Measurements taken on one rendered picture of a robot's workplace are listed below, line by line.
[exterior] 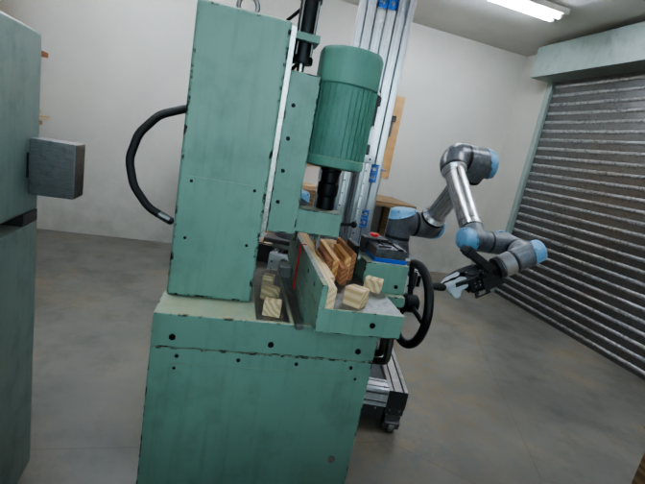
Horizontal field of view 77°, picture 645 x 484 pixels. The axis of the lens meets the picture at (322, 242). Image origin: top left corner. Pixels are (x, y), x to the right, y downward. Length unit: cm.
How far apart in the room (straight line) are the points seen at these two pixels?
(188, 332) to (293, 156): 52
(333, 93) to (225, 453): 100
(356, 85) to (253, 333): 68
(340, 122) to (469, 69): 423
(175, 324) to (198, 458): 39
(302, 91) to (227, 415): 86
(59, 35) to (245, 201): 374
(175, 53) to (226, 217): 349
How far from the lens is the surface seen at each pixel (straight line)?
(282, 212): 112
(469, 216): 147
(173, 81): 444
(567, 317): 449
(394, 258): 120
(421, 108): 497
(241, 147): 106
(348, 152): 112
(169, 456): 127
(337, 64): 114
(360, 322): 96
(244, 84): 107
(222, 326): 106
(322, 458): 131
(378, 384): 205
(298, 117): 111
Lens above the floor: 124
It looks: 13 degrees down
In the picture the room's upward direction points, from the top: 11 degrees clockwise
